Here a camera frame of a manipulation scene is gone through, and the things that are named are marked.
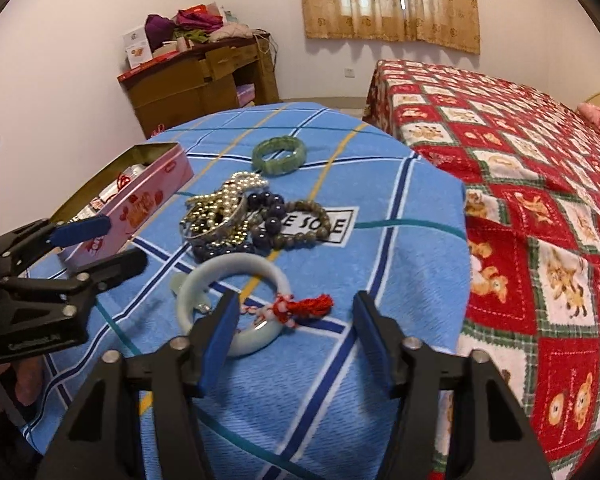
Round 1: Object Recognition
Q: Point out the wooden desk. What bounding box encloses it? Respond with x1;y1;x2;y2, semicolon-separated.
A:
117;34;281;139

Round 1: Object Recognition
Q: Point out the green jade bracelet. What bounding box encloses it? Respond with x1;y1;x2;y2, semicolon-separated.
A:
252;136;309;174

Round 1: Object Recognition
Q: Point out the red tassel charm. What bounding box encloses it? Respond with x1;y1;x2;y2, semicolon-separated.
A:
240;292;335;332

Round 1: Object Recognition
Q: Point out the flat red box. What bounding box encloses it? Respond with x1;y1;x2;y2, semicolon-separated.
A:
117;49;182;84

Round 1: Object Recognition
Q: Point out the brown bead bracelet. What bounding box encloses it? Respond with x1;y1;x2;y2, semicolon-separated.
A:
261;200;332;252

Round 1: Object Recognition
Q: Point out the white cardboard box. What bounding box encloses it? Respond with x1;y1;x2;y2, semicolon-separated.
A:
122;25;154;69

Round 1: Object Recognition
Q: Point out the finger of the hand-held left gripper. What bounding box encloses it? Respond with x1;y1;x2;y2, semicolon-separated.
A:
0;248;148;307
0;214;112;281

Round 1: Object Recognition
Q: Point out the magenta clothes pile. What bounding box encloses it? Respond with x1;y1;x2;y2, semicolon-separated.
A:
176;7;226;32

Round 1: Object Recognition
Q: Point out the person's left hand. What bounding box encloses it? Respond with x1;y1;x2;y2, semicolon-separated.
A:
0;359;44;414

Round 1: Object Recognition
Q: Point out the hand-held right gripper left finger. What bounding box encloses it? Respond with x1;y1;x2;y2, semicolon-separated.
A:
35;291;242;480

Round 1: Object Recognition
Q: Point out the white jade bangle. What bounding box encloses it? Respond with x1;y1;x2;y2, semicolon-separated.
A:
175;253;294;359

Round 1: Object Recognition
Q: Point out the pink tin box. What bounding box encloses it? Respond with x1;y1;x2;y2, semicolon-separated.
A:
50;142;196;269

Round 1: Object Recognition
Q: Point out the purple garment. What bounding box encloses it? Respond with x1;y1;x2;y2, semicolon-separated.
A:
145;13;177;44

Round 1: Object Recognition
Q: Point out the red white packet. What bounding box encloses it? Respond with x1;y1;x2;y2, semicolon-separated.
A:
87;162;152;217

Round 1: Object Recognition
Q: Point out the blue plaid cloth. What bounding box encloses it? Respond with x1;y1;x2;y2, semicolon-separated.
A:
20;102;469;480

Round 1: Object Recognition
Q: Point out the beige patterned curtain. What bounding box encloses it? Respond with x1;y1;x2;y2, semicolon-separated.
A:
297;0;481;55

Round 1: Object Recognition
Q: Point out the pink quilted cloth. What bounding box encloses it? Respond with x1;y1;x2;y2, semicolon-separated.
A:
210;22;254;41

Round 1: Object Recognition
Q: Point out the red patterned bed quilt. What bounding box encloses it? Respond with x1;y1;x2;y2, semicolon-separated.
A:
362;58;600;480

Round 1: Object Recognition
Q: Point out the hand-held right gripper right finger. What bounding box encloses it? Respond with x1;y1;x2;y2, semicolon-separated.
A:
353;290;553;480

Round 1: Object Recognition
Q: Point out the silver bangle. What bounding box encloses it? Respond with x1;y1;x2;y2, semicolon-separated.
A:
180;194;252;242

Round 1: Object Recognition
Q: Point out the dark purple bead bracelet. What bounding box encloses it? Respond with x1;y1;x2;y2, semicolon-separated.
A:
192;191;286;264

